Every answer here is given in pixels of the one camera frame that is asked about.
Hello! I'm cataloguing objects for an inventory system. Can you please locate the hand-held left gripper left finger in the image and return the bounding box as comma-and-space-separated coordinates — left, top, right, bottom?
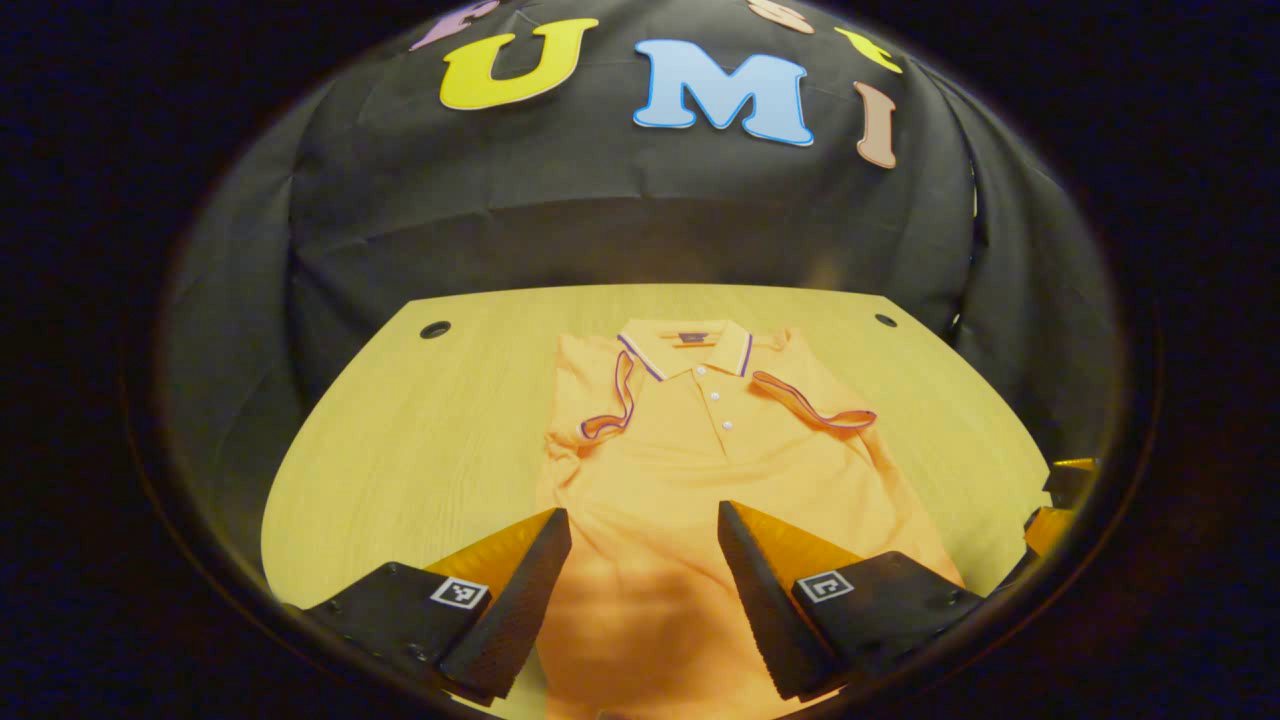
285, 506, 574, 706

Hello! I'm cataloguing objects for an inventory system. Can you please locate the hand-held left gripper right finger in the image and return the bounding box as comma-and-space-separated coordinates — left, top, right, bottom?
715, 498, 988, 703

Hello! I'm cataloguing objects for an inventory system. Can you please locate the orange polo T-shirt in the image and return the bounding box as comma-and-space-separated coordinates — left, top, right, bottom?
535, 319, 966, 720

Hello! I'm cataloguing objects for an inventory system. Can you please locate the black backdrop cloth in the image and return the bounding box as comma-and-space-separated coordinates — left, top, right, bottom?
160, 0, 1126, 546

